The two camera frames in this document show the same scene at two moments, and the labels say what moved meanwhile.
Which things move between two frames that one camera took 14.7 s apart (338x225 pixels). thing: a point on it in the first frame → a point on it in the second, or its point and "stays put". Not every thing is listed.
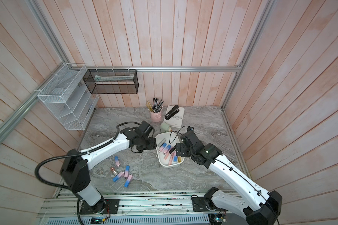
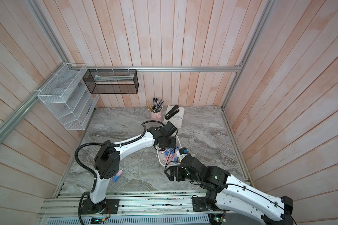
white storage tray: (165, 143) stays put
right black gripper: (183, 153) → (179, 168)
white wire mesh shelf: (66, 94) stays put
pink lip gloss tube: (171, 158) stays put
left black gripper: (152, 144) → (172, 145)
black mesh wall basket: (111, 81) stays put
